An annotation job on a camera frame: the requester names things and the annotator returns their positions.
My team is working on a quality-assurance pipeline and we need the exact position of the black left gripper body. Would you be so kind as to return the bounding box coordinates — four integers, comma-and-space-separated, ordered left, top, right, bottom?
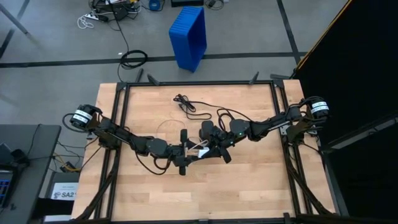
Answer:
169, 128, 191, 177

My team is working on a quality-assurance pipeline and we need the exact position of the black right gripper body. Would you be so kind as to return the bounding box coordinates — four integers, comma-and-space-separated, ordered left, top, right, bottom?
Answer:
211, 124, 233, 165

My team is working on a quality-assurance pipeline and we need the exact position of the black plug adapter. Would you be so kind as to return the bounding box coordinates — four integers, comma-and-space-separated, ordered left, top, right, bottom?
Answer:
205, 0, 230, 10

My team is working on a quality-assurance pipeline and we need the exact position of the blue plastic crate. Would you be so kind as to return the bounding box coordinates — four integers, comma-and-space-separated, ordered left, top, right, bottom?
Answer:
168, 6, 208, 73

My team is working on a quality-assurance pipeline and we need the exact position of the black box with SA2 label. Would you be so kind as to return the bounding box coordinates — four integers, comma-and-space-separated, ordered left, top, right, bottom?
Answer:
49, 171, 80, 202

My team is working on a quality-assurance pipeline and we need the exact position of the flat black box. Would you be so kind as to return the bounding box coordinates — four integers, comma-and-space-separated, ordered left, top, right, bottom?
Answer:
170, 0, 205, 8

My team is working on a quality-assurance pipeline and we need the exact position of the dark grey desk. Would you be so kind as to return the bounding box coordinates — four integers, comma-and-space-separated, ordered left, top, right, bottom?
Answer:
0, 124, 62, 224

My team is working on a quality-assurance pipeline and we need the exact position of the small blue box device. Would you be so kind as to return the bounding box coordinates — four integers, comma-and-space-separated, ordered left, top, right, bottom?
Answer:
148, 0, 165, 12

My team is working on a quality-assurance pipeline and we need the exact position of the black curtain with yellow edge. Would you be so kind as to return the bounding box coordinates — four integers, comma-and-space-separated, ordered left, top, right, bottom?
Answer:
292, 0, 398, 224

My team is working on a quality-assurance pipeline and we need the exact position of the dark grey slanted beam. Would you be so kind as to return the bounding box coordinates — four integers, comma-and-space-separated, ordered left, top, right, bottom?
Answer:
322, 113, 398, 153

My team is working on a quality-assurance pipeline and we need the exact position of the black desk gadget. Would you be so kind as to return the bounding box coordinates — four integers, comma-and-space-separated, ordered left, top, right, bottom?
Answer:
0, 142, 31, 169

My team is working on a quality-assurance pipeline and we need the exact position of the laptop with lit screen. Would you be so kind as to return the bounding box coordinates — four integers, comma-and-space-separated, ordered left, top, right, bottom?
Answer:
0, 169, 15, 208

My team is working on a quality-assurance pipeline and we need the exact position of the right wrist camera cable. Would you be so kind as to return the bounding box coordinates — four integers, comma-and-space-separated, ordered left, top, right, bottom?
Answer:
216, 106, 238, 131

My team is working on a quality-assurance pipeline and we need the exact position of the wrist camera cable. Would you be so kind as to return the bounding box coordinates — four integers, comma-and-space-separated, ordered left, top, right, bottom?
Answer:
135, 150, 172, 176
216, 106, 238, 131

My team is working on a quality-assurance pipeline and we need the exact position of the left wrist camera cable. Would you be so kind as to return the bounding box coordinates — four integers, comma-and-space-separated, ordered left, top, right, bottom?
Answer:
135, 150, 172, 176

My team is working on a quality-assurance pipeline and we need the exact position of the black aluminium table frame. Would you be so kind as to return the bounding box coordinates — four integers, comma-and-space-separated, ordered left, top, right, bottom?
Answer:
70, 72, 343, 224

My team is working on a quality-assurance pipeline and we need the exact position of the coiled black cable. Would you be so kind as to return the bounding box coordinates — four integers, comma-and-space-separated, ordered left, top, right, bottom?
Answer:
116, 12, 149, 83

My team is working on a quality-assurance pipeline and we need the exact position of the yellow cable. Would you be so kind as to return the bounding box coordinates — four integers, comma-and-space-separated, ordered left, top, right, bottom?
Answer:
52, 144, 103, 174

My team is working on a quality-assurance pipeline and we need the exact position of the black cable tangle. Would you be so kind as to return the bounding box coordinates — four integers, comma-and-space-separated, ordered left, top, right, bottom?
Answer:
89, 0, 142, 23

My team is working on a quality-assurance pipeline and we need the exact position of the white power strip with cable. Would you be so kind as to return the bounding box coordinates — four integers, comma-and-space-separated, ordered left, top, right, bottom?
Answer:
76, 11, 109, 30

